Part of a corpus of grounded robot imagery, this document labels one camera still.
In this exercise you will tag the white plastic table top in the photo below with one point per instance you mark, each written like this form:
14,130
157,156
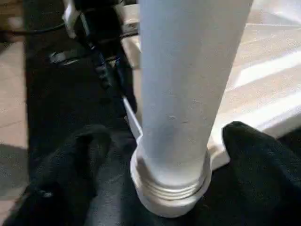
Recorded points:
263,70

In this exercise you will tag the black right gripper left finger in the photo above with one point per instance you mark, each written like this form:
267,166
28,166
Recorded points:
70,183

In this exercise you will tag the black work mat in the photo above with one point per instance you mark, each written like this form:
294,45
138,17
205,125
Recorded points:
61,108

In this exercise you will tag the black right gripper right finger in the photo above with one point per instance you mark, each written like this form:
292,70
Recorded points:
261,183

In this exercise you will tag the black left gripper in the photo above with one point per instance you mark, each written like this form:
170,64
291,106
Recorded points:
101,21

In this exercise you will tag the white plastic table leg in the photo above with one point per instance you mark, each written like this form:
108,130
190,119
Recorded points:
188,84

